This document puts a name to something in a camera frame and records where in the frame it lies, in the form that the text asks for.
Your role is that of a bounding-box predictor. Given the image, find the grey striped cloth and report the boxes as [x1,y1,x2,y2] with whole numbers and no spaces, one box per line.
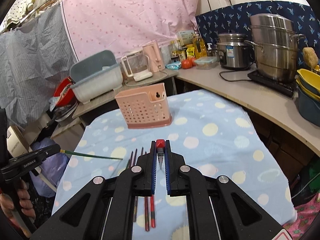
[0,4,77,128]

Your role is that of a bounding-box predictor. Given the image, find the green chopstick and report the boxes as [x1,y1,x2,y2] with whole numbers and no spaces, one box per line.
[60,149,123,160]

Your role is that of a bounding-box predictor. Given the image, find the red and black chopstick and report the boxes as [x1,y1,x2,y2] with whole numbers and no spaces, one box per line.
[144,151,156,228]

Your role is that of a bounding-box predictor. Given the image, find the white glass electric kettle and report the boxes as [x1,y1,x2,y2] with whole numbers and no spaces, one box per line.
[121,50,153,82]

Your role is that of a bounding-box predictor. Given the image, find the large steel steamer pot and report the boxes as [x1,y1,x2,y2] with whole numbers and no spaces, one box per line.
[244,13,307,83]

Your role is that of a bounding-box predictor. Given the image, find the navy printed cloth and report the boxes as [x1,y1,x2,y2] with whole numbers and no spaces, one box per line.
[195,1,320,64]

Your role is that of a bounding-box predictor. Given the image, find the red plastic basin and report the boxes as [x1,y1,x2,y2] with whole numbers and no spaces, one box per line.
[53,77,75,107]

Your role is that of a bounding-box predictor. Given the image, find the blue plastic basin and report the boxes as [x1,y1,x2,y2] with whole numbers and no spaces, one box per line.
[297,87,320,127]

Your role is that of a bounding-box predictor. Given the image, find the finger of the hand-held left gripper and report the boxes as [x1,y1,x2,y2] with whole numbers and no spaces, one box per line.
[30,144,61,162]

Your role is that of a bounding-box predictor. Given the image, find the white and green carton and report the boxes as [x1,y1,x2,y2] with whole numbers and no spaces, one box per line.
[177,30,196,47]

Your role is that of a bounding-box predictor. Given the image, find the black power cord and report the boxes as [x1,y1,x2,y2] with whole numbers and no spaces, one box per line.
[219,69,251,82]

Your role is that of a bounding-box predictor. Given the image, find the pink electric kettle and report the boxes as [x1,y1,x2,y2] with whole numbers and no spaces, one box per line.
[142,42,166,73]

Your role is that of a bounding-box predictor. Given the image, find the yellow cooking oil bottle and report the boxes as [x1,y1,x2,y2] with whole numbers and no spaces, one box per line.
[193,34,208,58]

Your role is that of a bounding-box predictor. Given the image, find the black induction cooktop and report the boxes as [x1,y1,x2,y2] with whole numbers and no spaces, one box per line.
[247,70,298,98]

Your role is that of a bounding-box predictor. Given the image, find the person's left hand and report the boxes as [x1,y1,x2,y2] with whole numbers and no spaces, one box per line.
[0,179,37,228]

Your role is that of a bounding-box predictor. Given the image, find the dark cooking pan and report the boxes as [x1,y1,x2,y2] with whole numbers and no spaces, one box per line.
[46,104,78,128]

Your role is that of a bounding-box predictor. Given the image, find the pink patterned cloth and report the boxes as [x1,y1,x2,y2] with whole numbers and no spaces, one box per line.
[282,197,320,240]

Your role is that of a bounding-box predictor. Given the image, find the red-tipped metal utensil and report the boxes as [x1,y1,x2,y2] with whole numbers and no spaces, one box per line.
[155,139,166,169]

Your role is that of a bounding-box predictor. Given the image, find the blue polka dot blanket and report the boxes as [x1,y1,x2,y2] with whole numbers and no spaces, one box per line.
[51,89,298,240]

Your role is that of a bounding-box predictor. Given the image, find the beige kitchen counter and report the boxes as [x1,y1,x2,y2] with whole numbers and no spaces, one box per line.
[175,62,320,157]

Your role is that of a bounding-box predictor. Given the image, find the grey-blue dish drainer box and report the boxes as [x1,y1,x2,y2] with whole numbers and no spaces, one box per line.
[69,50,123,103]

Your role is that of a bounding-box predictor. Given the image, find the white floral hanging cloth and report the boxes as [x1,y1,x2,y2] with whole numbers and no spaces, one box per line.
[4,0,63,32]

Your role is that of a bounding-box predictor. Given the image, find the clear food container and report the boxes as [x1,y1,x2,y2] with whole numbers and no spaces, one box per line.
[194,56,218,70]

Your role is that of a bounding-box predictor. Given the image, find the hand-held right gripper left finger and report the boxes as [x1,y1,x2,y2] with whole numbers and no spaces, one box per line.
[30,141,157,240]

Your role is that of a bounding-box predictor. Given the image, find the white appliance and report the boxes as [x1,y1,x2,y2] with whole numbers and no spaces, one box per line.
[6,125,33,158]

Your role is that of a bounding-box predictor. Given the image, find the pink perforated utensil holder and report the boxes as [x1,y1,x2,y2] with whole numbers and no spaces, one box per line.
[114,82,173,131]

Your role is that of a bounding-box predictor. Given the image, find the steel rice cooker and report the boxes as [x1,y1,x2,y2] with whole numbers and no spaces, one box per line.
[215,33,256,70]

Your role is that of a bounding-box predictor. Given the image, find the purple plastic bag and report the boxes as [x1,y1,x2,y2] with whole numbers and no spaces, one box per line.
[30,137,70,198]

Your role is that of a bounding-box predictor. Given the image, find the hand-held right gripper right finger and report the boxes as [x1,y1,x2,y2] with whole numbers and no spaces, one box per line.
[165,139,293,240]

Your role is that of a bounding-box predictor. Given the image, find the yellow bowls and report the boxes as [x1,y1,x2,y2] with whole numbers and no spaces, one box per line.
[296,69,320,101]

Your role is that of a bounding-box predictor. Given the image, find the tan loofah sponge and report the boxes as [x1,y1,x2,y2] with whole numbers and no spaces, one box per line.
[302,47,319,67]

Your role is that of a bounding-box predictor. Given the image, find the pink dotted cloth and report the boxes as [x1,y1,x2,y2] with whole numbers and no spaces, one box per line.
[61,0,201,61]

